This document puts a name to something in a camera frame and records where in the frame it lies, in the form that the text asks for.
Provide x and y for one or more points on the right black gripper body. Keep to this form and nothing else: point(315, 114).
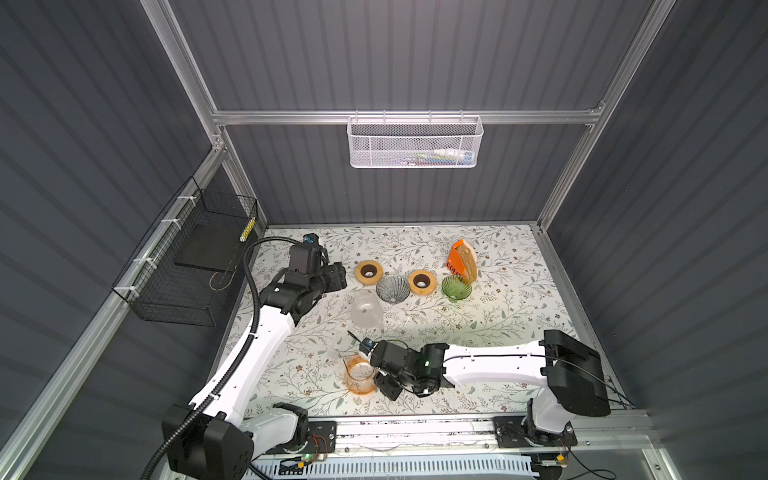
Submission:
point(388, 384)

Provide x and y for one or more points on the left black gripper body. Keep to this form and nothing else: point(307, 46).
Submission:
point(331, 279)

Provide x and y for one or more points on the green glass dripper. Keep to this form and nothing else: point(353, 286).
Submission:
point(456, 288)

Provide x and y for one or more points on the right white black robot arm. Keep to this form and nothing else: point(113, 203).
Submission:
point(568, 373)

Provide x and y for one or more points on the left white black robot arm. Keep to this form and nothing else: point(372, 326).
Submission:
point(211, 437)

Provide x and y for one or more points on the clear frosted glass dripper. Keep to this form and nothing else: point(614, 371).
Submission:
point(367, 312)

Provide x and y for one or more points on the grey glass dripper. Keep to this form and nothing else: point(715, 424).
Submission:
point(393, 289)

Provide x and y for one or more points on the orange coffee filter holder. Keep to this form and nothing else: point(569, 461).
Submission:
point(462, 261)

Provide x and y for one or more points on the yellow marker pen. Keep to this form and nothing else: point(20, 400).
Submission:
point(247, 229)

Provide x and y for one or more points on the black foam pad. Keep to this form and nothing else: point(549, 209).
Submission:
point(211, 248)

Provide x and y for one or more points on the floral table mat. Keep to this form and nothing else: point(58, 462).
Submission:
point(514, 301)

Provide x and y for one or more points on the tubes in white basket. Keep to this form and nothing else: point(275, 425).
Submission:
point(441, 157)

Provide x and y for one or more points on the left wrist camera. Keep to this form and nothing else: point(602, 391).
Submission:
point(308, 256)

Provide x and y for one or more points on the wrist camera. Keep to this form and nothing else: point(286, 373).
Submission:
point(308, 256)
point(365, 345)

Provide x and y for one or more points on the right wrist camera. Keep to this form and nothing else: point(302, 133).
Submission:
point(365, 345)

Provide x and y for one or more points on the black wire side basket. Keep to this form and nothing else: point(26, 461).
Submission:
point(190, 269)

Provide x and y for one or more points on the white wire wall basket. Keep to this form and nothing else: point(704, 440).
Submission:
point(379, 141)

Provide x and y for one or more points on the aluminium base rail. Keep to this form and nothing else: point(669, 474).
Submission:
point(446, 434)

